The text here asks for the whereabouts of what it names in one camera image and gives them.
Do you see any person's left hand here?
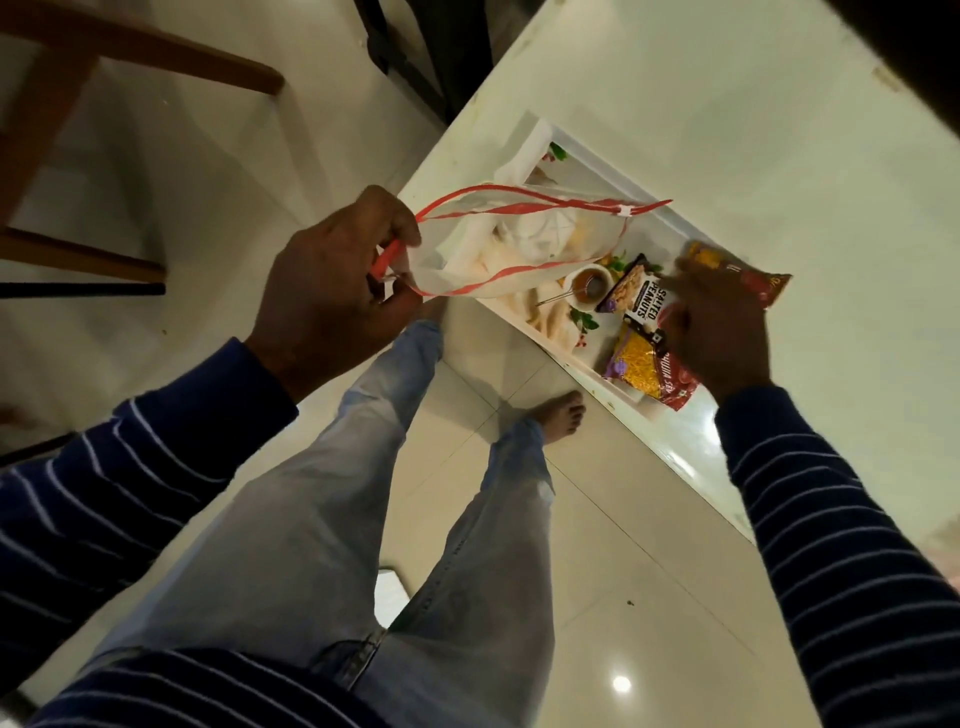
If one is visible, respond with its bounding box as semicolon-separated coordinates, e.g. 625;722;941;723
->
245;185;425;404

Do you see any person's right hand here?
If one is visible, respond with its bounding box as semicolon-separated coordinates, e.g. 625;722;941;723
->
658;254;774;406

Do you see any aloo bhujia packet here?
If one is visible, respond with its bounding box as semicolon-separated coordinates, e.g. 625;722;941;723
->
603;322;703;412
686;239;793;309

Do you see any salted peanuts packet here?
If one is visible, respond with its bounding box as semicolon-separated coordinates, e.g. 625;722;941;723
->
596;253;680;350

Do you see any white floral tray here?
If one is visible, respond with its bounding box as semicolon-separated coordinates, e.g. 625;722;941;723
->
438;113;721;410

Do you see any clear zip bag red seal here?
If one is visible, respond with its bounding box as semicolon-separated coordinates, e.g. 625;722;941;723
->
371;183;674;301

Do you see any person's left forearm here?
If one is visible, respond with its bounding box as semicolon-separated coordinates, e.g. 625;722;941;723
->
0;337;300;699

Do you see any person's right forearm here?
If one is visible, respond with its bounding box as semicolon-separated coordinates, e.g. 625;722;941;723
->
714;386;960;728

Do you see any person's left leg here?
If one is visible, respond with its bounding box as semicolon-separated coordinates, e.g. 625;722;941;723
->
78;298;450;691

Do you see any person's leg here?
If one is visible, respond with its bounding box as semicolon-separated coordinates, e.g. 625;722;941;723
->
78;298;450;691
350;389;588;728

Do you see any person's right leg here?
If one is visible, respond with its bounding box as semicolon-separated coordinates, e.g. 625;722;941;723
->
350;389;588;728

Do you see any person's striped shirt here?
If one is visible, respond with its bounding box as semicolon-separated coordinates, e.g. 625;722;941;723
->
29;648;391;728

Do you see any black woven stool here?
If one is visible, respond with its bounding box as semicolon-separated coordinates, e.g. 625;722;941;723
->
352;0;545;125

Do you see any wooden chair beige cushion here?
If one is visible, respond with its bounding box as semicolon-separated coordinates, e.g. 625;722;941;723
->
0;0;286;301

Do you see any dark wooden chair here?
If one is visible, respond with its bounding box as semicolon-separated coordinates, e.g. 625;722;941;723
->
0;431;76;468

